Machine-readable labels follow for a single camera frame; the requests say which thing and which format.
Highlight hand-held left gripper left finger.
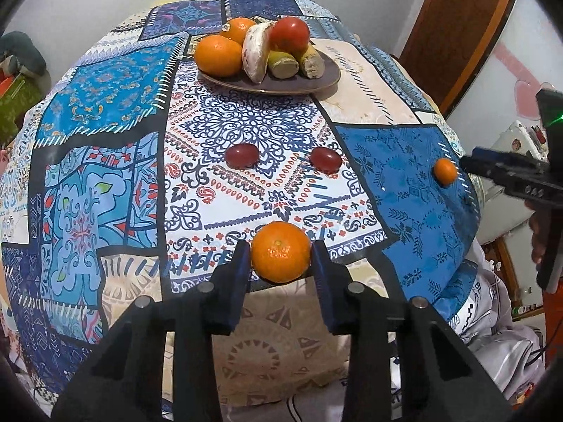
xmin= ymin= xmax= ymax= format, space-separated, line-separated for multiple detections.
xmin=52 ymin=239 xmax=252 ymax=422

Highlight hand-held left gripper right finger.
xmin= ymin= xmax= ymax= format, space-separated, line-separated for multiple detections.
xmin=310 ymin=239 xmax=513 ymax=422

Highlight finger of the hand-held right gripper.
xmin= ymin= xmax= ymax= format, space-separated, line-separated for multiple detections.
xmin=460 ymin=156 xmax=552 ymax=208
xmin=470 ymin=147 xmax=548 ymax=168

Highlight small orange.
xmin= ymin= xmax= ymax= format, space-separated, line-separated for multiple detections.
xmin=433 ymin=157 xmax=459 ymax=186
xmin=251 ymin=221 xmax=312 ymax=284

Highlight dark red grape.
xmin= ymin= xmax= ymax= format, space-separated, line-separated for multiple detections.
xmin=309 ymin=146 xmax=341 ymax=173
xmin=226 ymin=143 xmax=260 ymax=169

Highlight brown oval plate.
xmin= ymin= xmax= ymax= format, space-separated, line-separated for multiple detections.
xmin=196 ymin=44 xmax=341 ymax=95

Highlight greenish yellow banana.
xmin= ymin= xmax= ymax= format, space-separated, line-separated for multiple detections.
xmin=268 ymin=50 xmax=302 ymax=79

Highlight pale fruit wedge red rim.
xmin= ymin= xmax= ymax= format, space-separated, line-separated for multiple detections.
xmin=242 ymin=21 xmax=273 ymax=84

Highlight large orange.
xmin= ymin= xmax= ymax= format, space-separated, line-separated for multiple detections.
xmin=194 ymin=34 xmax=244 ymax=77
xmin=221 ymin=18 xmax=258 ymax=45

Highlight red tomato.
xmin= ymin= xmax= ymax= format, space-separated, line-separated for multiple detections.
xmin=268 ymin=16 xmax=311 ymax=53

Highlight person's right hand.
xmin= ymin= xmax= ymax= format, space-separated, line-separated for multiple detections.
xmin=530 ymin=209 xmax=547 ymax=265

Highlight white appliance with stickers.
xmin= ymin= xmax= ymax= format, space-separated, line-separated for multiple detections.
xmin=477 ymin=120 xmax=550 ymax=247

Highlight white panel with pink stickers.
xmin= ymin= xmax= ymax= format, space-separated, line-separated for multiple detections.
xmin=444 ymin=0 xmax=563 ymax=141

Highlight brown wooden door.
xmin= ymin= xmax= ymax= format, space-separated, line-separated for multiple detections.
xmin=398 ymin=0 xmax=520 ymax=117

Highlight blue patchwork tablecloth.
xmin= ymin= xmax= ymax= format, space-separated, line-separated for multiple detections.
xmin=0 ymin=0 xmax=482 ymax=409

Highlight green storage box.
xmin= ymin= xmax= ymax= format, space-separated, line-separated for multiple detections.
xmin=0 ymin=75 xmax=43 ymax=147

